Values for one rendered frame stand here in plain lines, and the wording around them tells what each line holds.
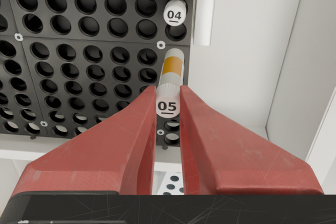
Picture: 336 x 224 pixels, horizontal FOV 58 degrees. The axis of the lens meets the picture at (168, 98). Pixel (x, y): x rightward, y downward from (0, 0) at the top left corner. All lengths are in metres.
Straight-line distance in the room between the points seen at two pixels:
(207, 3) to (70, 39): 0.10
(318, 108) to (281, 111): 0.07
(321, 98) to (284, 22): 0.08
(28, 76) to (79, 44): 0.05
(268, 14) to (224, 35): 0.04
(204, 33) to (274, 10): 0.06
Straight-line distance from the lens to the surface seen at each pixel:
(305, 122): 0.23
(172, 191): 0.46
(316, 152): 0.22
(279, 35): 0.27
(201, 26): 0.24
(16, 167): 0.51
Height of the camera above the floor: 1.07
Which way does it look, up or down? 54 degrees down
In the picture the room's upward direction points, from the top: 171 degrees counter-clockwise
